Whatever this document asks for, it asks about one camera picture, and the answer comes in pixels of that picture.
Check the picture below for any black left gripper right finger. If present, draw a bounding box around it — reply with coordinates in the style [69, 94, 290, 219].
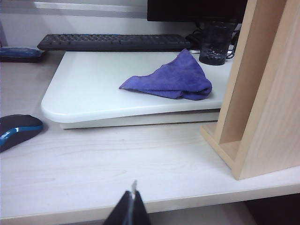
[132, 190, 151, 225]

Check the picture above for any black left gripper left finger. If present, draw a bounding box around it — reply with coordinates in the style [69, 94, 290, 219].
[109, 190, 133, 225]

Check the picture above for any white monitor riser board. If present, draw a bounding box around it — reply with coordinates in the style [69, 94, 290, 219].
[40, 50, 233, 130]

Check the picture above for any black and blue mouse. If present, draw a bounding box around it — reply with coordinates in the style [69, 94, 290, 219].
[0, 114, 44, 153]

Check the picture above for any purple microfibre cloth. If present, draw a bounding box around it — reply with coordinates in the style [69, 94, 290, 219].
[119, 48, 213, 101]

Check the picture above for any black computer keyboard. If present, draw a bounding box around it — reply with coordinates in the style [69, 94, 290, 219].
[37, 34, 192, 53]

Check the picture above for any light wooden board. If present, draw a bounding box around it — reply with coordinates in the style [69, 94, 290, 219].
[199, 0, 300, 181]

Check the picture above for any blue wrist rest pad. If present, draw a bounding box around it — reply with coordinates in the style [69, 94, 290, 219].
[0, 46, 46, 63]

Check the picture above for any black computer monitor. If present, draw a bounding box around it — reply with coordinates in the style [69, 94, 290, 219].
[147, 0, 248, 23]

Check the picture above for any black cable bundle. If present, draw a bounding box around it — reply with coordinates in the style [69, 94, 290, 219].
[186, 22, 203, 45]

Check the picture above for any aluminium partition rail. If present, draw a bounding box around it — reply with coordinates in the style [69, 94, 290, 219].
[0, 0, 148, 19]

